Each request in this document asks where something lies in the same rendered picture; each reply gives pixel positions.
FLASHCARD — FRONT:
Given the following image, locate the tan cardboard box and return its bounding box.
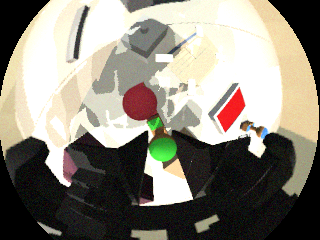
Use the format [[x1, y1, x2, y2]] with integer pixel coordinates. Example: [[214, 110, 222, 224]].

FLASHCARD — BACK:
[[161, 127, 196, 180]]

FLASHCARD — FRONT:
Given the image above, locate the red ink pad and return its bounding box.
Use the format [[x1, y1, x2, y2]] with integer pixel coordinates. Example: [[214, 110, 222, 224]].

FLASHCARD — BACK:
[[208, 83, 248, 137]]

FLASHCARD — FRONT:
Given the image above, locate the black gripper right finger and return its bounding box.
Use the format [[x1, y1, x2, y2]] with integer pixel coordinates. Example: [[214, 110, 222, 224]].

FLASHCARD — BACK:
[[171, 129, 251, 199]]

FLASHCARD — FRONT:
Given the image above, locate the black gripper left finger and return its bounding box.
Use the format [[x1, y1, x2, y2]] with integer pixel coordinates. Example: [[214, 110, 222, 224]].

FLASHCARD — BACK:
[[67, 129, 149, 205]]

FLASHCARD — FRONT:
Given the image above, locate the wooden date stamp with blue handle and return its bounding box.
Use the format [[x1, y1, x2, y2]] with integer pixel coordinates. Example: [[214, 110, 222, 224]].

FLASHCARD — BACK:
[[240, 120, 268, 139]]

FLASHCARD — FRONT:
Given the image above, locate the cream flat bar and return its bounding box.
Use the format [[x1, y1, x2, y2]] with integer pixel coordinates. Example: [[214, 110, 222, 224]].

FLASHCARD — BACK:
[[65, 5, 89, 64]]

